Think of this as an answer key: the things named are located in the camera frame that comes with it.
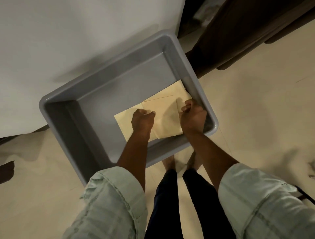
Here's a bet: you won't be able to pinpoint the person's right hand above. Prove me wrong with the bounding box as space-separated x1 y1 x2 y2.
178 99 208 134

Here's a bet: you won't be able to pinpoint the person's left hand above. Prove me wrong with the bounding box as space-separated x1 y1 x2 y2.
131 109 156 135

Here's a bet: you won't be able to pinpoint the manila paper envelope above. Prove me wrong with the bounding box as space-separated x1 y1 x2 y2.
141 97 184 140
114 103 158 142
144 80 193 111

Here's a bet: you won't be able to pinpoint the person's left forearm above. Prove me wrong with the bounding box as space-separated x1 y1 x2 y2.
116 130 152 192

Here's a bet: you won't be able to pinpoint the person's right forearm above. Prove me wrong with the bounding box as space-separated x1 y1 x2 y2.
183 128 241 192

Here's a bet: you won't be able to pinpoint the grey plastic bin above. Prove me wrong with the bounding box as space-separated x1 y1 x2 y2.
39 30 219 187

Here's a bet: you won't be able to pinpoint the person's right foot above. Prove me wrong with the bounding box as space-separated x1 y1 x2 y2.
186 150 204 171

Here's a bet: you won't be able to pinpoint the person's foot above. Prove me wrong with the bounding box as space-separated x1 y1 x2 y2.
186 150 204 171
162 155 177 173

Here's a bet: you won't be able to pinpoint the person's left foot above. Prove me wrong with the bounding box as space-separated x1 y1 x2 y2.
162 155 177 173

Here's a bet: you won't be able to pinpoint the dark brown wooden furniture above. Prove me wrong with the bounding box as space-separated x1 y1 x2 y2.
177 0 315 79

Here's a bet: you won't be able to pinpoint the dark trousers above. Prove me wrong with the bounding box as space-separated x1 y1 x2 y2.
145 168 237 239

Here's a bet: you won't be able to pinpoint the person's left shirt sleeve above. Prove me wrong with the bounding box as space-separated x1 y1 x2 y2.
62 166 148 239

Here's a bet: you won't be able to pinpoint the person's shirt sleeve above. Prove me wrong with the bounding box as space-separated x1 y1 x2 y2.
218 163 315 239
62 166 148 239

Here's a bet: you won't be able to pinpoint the white table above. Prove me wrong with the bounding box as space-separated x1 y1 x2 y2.
0 0 186 138

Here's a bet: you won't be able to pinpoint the person's right shirt sleeve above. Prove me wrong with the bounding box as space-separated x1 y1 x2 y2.
218 163 315 239

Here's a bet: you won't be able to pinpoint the dark brown object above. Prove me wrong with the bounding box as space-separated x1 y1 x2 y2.
0 161 15 185

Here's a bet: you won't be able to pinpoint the dark blue strap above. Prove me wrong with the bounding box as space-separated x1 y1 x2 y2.
294 185 315 205

